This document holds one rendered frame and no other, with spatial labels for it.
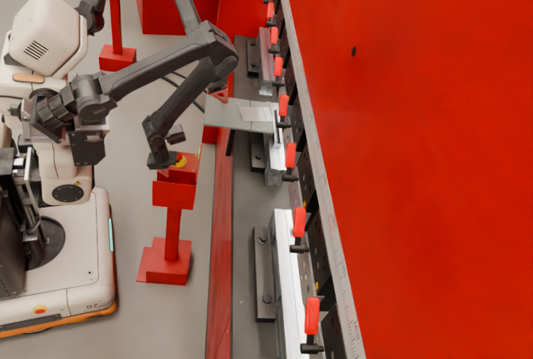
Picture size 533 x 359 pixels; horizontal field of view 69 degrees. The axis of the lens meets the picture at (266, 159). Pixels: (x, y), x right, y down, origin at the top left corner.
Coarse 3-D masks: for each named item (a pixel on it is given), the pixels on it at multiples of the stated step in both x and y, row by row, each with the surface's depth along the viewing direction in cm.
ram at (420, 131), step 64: (320, 0) 96; (384, 0) 61; (448, 0) 45; (512, 0) 35; (320, 64) 90; (384, 64) 59; (448, 64) 44; (512, 64) 35; (320, 128) 85; (384, 128) 57; (448, 128) 42; (512, 128) 34; (320, 192) 80; (384, 192) 55; (448, 192) 41; (512, 192) 33; (384, 256) 53; (448, 256) 40; (512, 256) 32; (384, 320) 51; (448, 320) 39; (512, 320) 32
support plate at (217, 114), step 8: (208, 96) 153; (208, 104) 150; (216, 104) 151; (224, 104) 152; (232, 104) 153; (240, 104) 154; (248, 104) 155; (256, 104) 157; (264, 104) 158; (208, 112) 147; (216, 112) 148; (224, 112) 149; (232, 112) 150; (208, 120) 143; (216, 120) 144; (224, 120) 145; (232, 120) 146; (240, 120) 147; (232, 128) 144; (240, 128) 144; (248, 128) 145; (256, 128) 146; (264, 128) 147; (272, 128) 148
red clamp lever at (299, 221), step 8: (296, 208) 82; (304, 208) 83; (296, 216) 82; (304, 216) 82; (296, 224) 82; (304, 224) 82; (296, 232) 82; (304, 232) 82; (296, 240) 82; (296, 248) 81; (304, 248) 82
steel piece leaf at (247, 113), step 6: (240, 108) 152; (246, 108) 153; (252, 108) 154; (258, 108) 155; (240, 114) 148; (246, 114) 150; (252, 114) 151; (258, 114) 152; (246, 120) 148; (252, 120) 148; (258, 120) 149; (264, 120) 150
